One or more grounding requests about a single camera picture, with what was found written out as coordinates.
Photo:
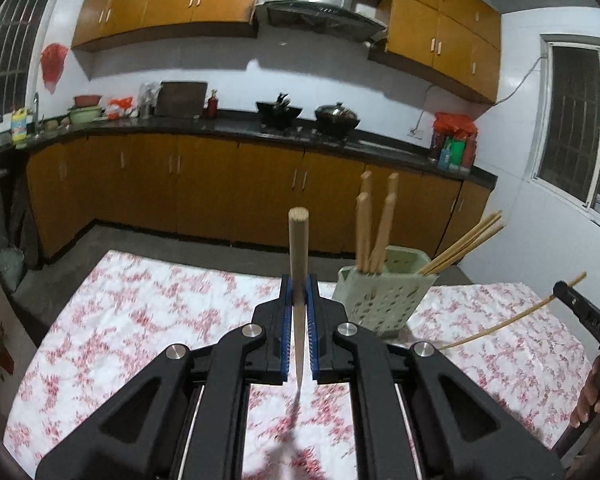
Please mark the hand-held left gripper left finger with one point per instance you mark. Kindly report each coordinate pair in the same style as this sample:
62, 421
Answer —
286, 330

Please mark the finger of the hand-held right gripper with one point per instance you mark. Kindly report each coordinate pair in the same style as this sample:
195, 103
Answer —
580, 310

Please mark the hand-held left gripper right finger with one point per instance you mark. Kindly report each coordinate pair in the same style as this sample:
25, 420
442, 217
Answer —
312, 330

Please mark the green perforated chopstick holder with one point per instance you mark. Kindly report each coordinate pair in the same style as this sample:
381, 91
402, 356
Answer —
380, 300

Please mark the person's right hand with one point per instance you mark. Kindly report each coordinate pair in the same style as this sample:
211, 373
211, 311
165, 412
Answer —
591, 395

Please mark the wooden lower kitchen cabinets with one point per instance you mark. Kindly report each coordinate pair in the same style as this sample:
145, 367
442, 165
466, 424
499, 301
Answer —
205, 190

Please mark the wooden kitchen cabinets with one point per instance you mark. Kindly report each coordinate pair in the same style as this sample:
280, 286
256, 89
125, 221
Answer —
205, 190
170, 0

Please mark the black gas stove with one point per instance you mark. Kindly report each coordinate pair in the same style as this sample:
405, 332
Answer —
307, 132

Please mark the green bottle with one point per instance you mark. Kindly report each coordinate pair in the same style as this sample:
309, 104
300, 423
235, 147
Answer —
457, 154

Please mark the black wok with lid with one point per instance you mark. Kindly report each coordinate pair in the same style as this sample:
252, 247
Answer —
336, 119

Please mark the red plastic bag over bottles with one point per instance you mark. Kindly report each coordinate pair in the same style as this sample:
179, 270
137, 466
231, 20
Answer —
452, 125

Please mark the black kitchen countertop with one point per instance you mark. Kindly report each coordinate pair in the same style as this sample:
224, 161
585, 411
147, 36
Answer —
190, 126

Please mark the red bottle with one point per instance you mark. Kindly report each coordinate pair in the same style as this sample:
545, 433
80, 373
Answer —
213, 106

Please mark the dark wooden cutting board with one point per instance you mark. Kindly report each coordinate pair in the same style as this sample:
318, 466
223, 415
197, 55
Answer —
181, 100

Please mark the clear plastic bag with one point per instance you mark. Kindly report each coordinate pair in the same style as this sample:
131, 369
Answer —
149, 100

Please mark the red and white plastic bag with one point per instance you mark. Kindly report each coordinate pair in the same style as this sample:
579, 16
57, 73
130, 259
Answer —
120, 109

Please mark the pale green sack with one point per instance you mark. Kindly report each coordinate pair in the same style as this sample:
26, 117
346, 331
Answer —
10, 267

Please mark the green basin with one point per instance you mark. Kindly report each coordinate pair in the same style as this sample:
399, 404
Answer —
85, 115

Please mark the red basin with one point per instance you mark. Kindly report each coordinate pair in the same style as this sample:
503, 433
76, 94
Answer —
87, 101

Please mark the wooden upper corner cabinets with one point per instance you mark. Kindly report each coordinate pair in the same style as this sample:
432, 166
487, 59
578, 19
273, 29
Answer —
445, 25

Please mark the metal faucet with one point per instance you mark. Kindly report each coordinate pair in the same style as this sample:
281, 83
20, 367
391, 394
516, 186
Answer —
36, 110

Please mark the yellow detergent bottle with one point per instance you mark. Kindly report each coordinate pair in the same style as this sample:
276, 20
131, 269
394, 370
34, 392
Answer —
21, 127

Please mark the wooden upper kitchen cabinets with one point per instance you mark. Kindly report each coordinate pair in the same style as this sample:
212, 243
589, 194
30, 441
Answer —
170, 0

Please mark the barred window with white frame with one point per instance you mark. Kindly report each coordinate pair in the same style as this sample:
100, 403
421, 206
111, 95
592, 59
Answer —
575, 120

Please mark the white wall socket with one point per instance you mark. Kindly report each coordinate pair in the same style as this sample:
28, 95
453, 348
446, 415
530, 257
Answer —
415, 132

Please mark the red plastic bag on wall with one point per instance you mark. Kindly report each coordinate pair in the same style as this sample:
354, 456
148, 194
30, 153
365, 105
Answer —
54, 65

